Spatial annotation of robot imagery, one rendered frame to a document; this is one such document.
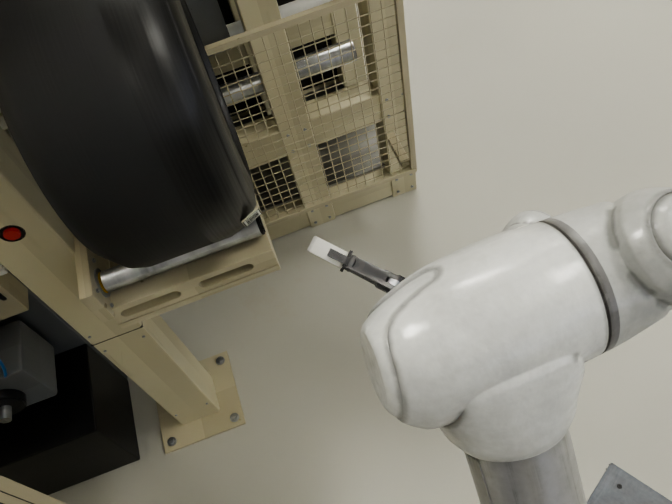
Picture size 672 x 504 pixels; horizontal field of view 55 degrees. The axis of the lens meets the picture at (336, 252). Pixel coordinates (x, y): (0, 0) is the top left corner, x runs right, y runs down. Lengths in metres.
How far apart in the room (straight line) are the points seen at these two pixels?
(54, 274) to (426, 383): 1.03
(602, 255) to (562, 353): 0.09
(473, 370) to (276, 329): 1.73
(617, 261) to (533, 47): 2.47
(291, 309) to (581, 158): 1.21
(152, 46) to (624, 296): 0.69
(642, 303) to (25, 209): 1.03
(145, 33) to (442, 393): 0.66
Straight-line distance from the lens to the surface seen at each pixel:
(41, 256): 1.38
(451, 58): 2.95
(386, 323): 0.54
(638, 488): 1.35
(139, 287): 1.37
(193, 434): 2.15
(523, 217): 1.20
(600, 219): 0.59
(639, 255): 0.56
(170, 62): 0.96
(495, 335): 0.52
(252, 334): 2.23
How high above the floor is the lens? 1.92
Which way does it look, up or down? 56 degrees down
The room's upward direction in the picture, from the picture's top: 16 degrees counter-clockwise
